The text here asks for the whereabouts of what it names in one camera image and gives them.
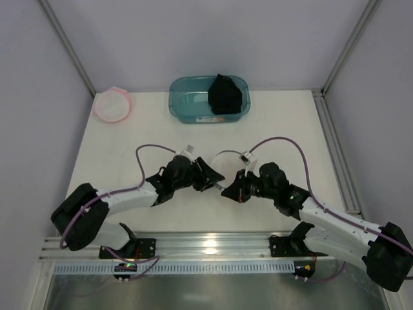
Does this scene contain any blue-rimmed mesh laundry bag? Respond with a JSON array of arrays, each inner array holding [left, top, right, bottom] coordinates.
[[210, 149, 245, 192]]

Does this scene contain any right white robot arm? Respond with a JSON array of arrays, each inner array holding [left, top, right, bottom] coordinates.
[[221, 163, 412, 292]]

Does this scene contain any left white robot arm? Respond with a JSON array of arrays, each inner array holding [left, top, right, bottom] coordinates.
[[51, 155, 225, 251]]

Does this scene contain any black bra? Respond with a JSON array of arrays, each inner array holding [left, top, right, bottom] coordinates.
[[208, 74, 243, 115]]

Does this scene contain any pink-rimmed mesh laundry bag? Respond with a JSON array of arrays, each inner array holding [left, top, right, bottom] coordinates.
[[94, 87, 132, 123]]

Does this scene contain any teal plastic bin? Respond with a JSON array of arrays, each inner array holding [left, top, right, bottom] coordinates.
[[168, 75, 250, 124]]

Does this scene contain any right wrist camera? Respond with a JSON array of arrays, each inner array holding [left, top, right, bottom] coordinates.
[[239, 151, 257, 176]]

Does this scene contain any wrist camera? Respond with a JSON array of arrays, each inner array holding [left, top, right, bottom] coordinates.
[[179, 145, 195, 162], [239, 151, 257, 176]]

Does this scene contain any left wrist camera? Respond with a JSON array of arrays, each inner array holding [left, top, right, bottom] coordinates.
[[179, 145, 195, 162]]

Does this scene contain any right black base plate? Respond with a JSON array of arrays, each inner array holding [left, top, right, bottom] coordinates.
[[268, 235, 327, 258]]

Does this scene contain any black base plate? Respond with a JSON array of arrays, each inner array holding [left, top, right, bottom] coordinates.
[[113, 238, 156, 260], [268, 235, 327, 258]]

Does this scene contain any white slotted cable duct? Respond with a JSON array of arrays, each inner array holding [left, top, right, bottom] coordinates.
[[53, 260, 296, 275]]

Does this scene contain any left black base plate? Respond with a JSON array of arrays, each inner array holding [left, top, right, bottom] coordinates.
[[113, 238, 156, 260]]

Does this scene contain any right aluminium frame rail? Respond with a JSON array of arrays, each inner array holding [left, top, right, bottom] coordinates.
[[312, 90, 362, 216]]

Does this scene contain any aluminium mounting rail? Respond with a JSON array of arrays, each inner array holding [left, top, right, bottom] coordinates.
[[38, 231, 330, 263]]

